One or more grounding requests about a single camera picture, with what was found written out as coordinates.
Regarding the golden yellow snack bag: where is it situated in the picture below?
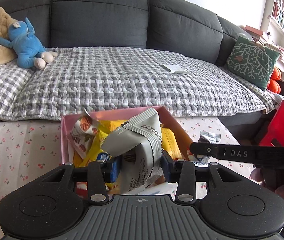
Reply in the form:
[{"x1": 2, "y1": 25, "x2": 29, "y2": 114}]
[{"x1": 161, "y1": 127, "x2": 183, "y2": 160}]

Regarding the yellow snack bag with code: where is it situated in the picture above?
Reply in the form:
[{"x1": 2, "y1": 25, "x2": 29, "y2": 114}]
[{"x1": 73, "y1": 120, "x2": 125, "y2": 167}]

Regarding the white grey snack bag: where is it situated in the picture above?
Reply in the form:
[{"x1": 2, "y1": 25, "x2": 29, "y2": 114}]
[{"x1": 101, "y1": 108, "x2": 163, "y2": 193}]

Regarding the person's right hand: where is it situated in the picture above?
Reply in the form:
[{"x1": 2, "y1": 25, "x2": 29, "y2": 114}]
[{"x1": 250, "y1": 168, "x2": 284, "y2": 199}]

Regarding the pink cardboard box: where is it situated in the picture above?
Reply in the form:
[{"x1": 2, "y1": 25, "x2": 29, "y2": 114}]
[{"x1": 60, "y1": 106, "x2": 195, "y2": 165}]

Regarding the red plastic chair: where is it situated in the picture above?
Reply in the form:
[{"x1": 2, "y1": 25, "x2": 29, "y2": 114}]
[{"x1": 259, "y1": 100, "x2": 284, "y2": 147}]

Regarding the red candy wrapper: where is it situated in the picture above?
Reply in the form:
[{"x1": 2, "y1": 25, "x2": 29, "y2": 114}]
[{"x1": 75, "y1": 182, "x2": 87, "y2": 199}]

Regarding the orange foil snack packet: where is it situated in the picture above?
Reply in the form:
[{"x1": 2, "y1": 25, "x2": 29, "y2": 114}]
[{"x1": 68, "y1": 110, "x2": 99, "y2": 160}]

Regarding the small silver snack packet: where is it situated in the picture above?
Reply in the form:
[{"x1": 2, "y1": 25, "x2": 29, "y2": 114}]
[{"x1": 188, "y1": 131, "x2": 221, "y2": 166}]

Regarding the orange pumpkin plush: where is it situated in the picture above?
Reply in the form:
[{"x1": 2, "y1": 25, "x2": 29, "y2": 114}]
[{"x1": 267, "y1": 67, "x2": 282, "y2": 94}]

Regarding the grey checkered blanket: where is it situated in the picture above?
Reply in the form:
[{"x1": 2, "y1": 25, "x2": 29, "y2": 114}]
[{"x1": 0, "y1": 47, "x2": 275, "y2": 121}]

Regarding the white tissue packet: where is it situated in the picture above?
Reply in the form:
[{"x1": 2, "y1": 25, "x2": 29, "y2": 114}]
[{"x1": 162, "y1": 64, "x2": 189, "y2": 74}]

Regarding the green leaf pattern cushion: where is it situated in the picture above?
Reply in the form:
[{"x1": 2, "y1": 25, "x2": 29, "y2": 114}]
[{"x1": 226, "y1": 36, "x2": 280, "y2": 91}]

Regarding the cherry pattern tablecloth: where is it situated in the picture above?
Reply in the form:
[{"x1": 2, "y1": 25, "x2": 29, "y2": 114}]
[{"x1": 0, "y1": 117, "x2": 252, "y2": 239}]

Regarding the blue plush toy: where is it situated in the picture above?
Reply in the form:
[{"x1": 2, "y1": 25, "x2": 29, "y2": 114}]
[{"x1": 0, "y1": 17, "x2": 58, "y2": 69}]

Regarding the dark grey sofa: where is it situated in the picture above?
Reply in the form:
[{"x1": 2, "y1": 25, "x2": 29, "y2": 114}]
[{"x1": 0, "y1": 0, "x2": 276, "y2": 138}]

